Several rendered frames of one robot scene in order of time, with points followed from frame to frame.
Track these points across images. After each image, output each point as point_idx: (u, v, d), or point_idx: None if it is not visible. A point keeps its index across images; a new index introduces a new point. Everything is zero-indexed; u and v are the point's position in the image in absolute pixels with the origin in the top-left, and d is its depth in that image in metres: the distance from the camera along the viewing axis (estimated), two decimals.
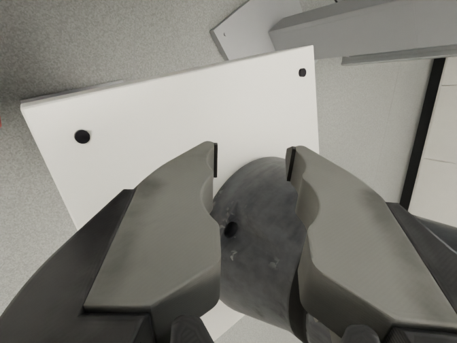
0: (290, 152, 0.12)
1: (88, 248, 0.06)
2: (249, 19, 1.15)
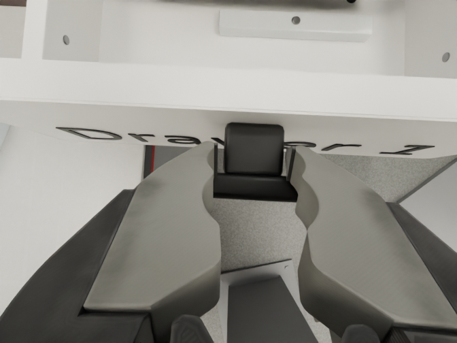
0: (290, 152, 0.12)
1: (88, 248, 0.06)
2: (443, 192, 0.99)
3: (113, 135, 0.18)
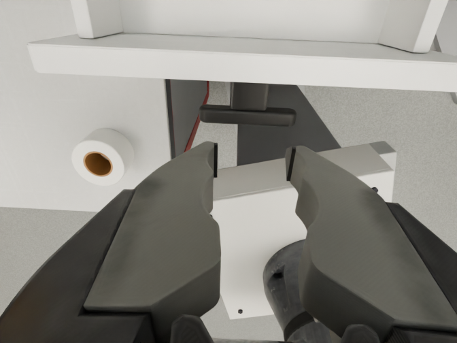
0: (290, 152, 0.12)
1: (88, 248, 0.06)
2: None
3: None
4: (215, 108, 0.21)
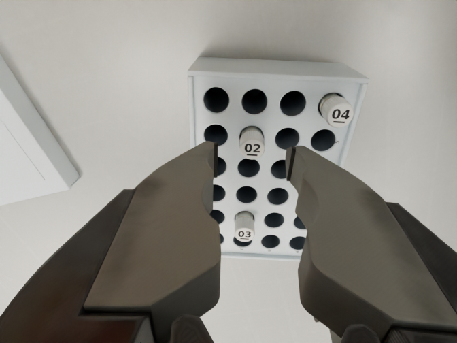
0: (290, 152, 0.12)
1: (88, 248, 0.06)
2: None
3: None
4: None
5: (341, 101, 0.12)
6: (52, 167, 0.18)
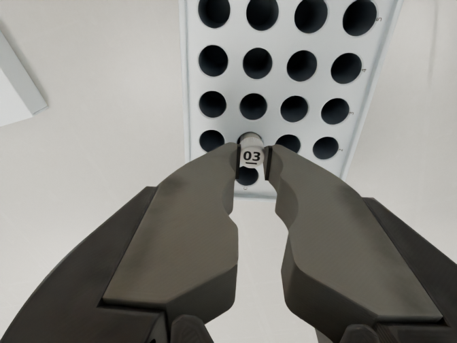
0: (267, 151, 0.12)
1: (109, 241, 0.07)
2: None
3: None
4: None
5: None
6: (7, 84, 0.14)
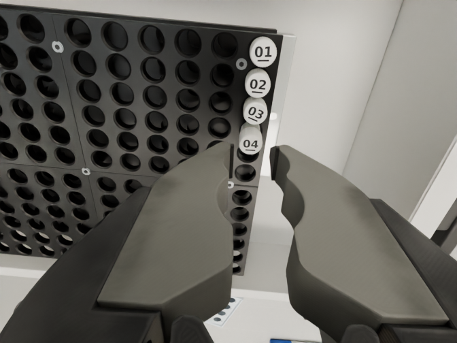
0: (274, 151, 0.12)
1: (103, 243, 0.06)
2: None
3: None
4: (438, 242, 0.18)
5: (250, 133, 0.14)
6: None
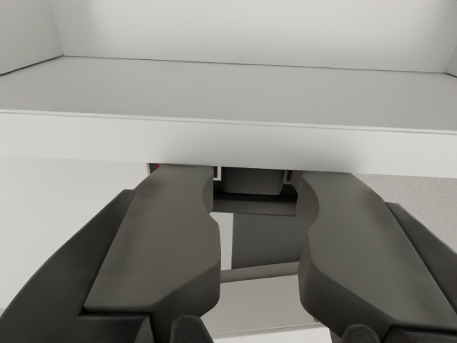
0: None
1: (88, 248, 0.06)
2: None
3: None
4: None
5: None
6: None
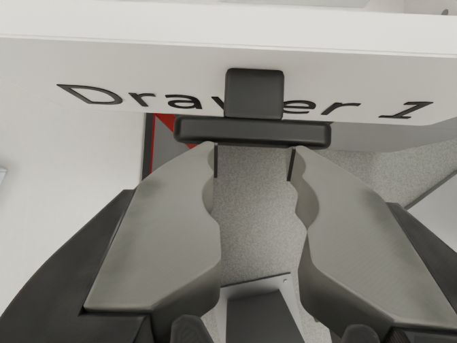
0: (290, 152, 0.12)
1: (88, 248, 0.06)
2: (441, 205, 0.99)
3: (113, 96, 0.18)
4: (200, 116, 0.13)
5: None
6: None
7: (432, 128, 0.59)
